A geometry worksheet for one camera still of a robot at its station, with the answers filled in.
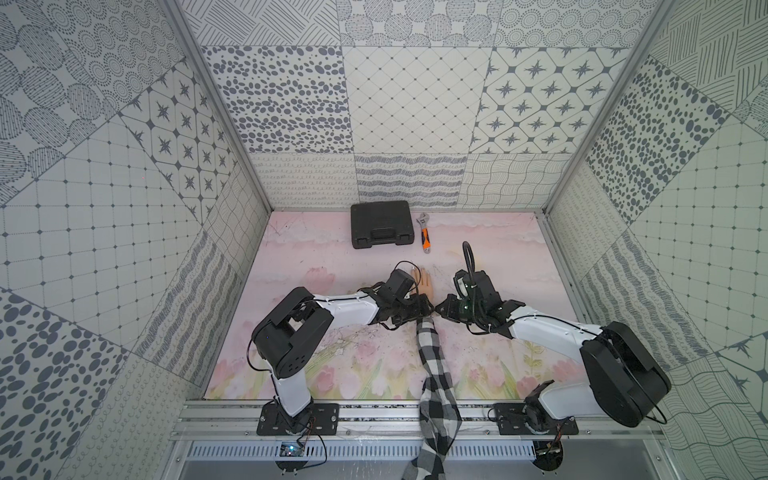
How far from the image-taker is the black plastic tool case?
3.54ft

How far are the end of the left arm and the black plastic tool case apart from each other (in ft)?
0.98

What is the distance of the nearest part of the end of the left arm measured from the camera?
2.34 ft
